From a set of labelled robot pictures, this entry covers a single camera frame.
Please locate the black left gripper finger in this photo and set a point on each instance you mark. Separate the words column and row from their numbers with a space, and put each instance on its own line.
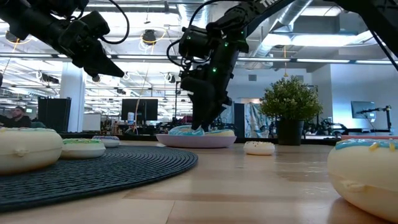
column 93, row 68
column 99, row 53

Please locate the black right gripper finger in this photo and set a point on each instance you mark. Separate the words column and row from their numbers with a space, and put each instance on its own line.
column 196, row 115
column 213, row 115

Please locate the large light blue donut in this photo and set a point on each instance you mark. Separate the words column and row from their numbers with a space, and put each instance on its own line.
column 222, row 133

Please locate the large blue donut white drizzle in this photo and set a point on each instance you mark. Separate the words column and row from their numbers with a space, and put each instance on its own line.
column 182, row 130

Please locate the small white chocolate drizzle donut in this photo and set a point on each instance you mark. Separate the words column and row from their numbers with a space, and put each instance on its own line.
column 259, row 149

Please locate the small purple frosted donut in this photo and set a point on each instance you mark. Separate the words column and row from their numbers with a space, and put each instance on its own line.
column 109, row 142

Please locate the small green frosted donut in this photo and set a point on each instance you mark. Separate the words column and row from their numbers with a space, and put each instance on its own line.
column 82, row 151

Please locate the large green frosted donut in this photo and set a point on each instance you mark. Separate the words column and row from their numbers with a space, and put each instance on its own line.
column 28, row 152

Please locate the large blue sprinkled donut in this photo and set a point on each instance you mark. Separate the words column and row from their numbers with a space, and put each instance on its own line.
column 363, row 174

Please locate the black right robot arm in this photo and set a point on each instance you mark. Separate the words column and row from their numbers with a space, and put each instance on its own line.
column 248, row 12

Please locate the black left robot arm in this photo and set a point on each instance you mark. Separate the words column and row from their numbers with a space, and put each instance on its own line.
column 31, row 18

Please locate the purple round plate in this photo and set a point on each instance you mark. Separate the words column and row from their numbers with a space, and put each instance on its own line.
column 196, row 141

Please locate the white square column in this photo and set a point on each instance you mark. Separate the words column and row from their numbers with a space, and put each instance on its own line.
column 72, row 99

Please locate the black ceiling device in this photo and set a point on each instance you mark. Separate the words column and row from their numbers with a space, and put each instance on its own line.
column 149, row 36

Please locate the black computer monitor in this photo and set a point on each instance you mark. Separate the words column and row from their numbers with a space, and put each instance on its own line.
column 140, row 109

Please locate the black upright panel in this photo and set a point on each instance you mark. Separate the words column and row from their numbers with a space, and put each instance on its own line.
column 54, row 115

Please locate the small potted green plant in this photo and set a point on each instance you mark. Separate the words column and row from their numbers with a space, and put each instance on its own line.
column 290, row 105

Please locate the person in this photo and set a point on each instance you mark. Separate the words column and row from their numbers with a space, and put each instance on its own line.
column 17, row 119

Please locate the round dark woven placemat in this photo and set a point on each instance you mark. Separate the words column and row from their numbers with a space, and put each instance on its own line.
column 109, row 174

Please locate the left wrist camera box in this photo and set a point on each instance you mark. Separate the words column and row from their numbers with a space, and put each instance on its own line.
column 94, row 23

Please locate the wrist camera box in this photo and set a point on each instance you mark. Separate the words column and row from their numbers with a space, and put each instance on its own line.
column 197, row 42
column 94, row 23

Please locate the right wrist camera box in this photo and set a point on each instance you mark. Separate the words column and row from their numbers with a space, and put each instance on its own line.
column 197, row 42

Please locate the black metal table frame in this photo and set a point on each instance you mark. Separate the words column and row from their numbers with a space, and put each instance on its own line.
column 130, row 137

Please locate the silver ceiling duct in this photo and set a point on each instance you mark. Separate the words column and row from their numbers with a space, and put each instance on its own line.
column 295, row 14

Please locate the wall mounted screen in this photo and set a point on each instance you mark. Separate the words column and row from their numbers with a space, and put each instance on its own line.
column 362, row 109

